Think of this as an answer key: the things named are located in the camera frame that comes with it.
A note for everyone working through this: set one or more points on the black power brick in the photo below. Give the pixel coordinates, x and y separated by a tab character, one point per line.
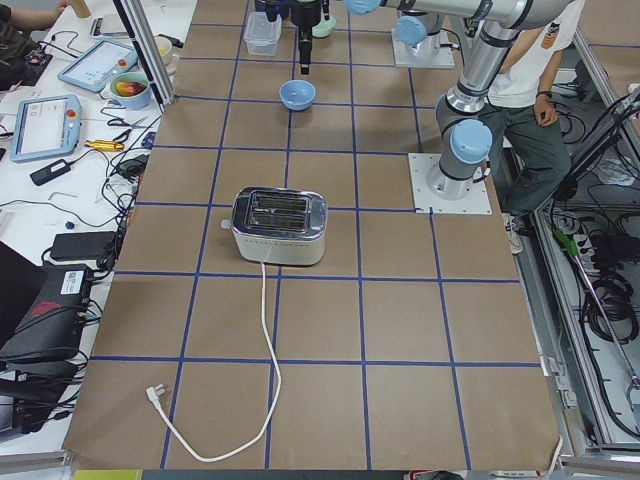
81	246

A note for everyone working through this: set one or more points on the green bowl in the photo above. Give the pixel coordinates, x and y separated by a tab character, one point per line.
325	27

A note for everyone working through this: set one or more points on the standing person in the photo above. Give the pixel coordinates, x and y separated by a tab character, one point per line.
528	157

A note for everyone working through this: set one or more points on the black scissors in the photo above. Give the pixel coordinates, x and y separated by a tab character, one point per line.
128	127

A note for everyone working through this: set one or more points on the black power adapter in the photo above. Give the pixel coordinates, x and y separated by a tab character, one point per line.
50	172

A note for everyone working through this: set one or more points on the far teach pendant tablet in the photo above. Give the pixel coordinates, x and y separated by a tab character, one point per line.
99	65

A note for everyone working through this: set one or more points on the aluminium frame post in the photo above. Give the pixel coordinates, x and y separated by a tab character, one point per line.
134	19

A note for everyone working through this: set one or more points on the clear plastic food container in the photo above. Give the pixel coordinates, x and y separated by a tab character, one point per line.
261	36

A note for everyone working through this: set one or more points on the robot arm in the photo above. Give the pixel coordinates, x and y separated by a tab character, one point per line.
420	31
466	141

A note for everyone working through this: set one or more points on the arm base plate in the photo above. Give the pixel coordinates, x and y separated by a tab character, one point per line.
435	193
405	57

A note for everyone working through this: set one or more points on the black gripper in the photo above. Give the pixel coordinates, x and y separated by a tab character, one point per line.
303	14

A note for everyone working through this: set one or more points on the teach pendant tablet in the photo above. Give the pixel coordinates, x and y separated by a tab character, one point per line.
46	128
99	65

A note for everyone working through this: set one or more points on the cream two-slot toaster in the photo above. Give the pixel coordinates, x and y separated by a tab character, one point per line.
279	226

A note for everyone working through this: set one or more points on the bowl with lemon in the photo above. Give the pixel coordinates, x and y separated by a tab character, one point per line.
169	58

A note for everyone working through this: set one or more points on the blue bowl with fruit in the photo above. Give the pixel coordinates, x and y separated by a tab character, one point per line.
130	89

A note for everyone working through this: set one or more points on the black computer box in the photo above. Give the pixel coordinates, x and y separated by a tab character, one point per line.
51	328

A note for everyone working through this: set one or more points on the near teach pendant tablet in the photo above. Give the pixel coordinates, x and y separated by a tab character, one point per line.
46	128

